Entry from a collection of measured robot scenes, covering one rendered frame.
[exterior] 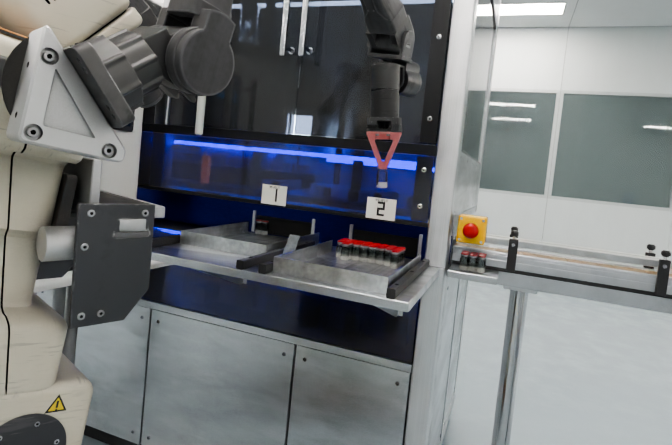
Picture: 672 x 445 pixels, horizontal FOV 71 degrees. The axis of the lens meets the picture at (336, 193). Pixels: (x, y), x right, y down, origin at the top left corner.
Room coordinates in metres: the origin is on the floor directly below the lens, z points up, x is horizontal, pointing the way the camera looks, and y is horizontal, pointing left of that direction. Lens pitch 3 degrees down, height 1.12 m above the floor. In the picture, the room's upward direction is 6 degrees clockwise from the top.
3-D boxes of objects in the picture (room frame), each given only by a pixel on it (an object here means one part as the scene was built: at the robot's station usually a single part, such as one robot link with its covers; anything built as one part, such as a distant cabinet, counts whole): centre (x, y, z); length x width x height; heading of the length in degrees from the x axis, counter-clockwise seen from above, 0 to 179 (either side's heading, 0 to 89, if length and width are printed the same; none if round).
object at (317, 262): (1.14, -0.06, 0.90); 0.34 x 0.26 x 0.04; 159
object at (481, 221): (1.27, -0.37, 1.00); 0.08 x 0.07 x 0.07; 160
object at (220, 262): (1.24, 0.08, 0.87); 0.70 x 0.48 x 0.02; 70
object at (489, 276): (1.30, -0.40, 0.87); 0.14 x 0.13 x 0.02; 160
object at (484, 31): (1.73, -0.47, 1.51); 0.85 x 0.01 x 0.59; 160
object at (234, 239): (1.36, 0.22, 0.90); 0.34 x 0.26 x 0.04; 160
